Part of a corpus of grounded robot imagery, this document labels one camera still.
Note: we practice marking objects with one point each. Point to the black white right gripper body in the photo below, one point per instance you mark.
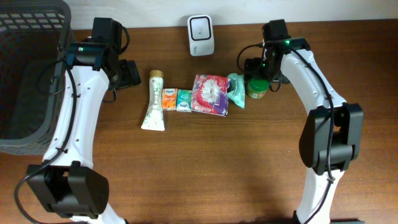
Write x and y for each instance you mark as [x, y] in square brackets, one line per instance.
[274, 76]

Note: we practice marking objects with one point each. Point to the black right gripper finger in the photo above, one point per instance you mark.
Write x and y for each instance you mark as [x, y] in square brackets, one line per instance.
[283, 79]
[253, 68]

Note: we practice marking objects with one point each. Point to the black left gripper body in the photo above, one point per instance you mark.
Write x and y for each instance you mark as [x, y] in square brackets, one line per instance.
[115, 74]

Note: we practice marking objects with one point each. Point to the green lid glass jar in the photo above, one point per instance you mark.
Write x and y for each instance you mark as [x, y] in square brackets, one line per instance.
[257, 88]

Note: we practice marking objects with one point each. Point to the mint green wipes packet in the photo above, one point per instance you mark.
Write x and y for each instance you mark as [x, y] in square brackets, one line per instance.
[237, 90]

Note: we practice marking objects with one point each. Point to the orange tissue packet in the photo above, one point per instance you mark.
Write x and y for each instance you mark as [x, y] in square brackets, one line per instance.
[169, 99]

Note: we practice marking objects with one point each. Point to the red purple floral pack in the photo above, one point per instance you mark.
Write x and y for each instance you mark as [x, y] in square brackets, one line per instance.
[209, 95]

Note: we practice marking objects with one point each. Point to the white tube with brown cap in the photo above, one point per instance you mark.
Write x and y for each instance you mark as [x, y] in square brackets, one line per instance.
[154, 119]

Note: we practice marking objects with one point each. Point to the teal tissue packet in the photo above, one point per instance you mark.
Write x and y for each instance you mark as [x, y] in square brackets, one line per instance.
[184, 98]

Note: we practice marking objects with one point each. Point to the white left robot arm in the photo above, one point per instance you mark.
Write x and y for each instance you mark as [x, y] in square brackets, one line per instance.
[65, 182]

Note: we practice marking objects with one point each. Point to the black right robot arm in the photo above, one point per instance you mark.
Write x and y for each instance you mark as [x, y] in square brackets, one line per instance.
[331, 135]

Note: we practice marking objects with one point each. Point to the white black barcode scanner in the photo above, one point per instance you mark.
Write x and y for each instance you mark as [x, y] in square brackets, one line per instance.
[200, 35]

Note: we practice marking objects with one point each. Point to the grey plastic mesh basket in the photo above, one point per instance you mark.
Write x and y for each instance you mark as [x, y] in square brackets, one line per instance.
[35, 36]

